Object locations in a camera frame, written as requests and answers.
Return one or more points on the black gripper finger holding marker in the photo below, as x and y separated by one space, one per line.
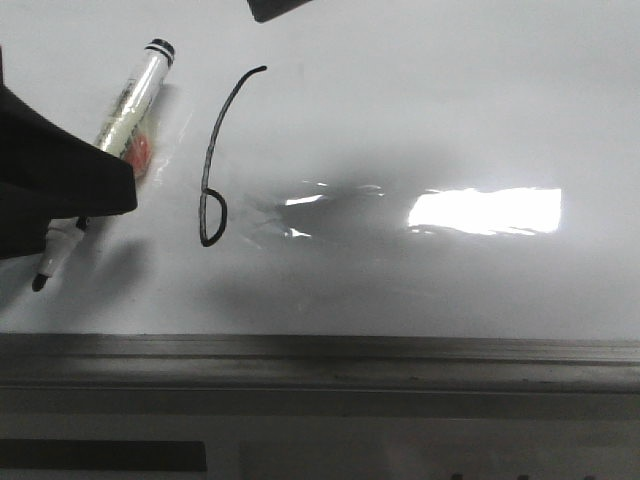
47 173

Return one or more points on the white whiteboard marker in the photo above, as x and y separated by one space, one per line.
124 134

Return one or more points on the white whiteboard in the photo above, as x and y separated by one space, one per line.
375 196

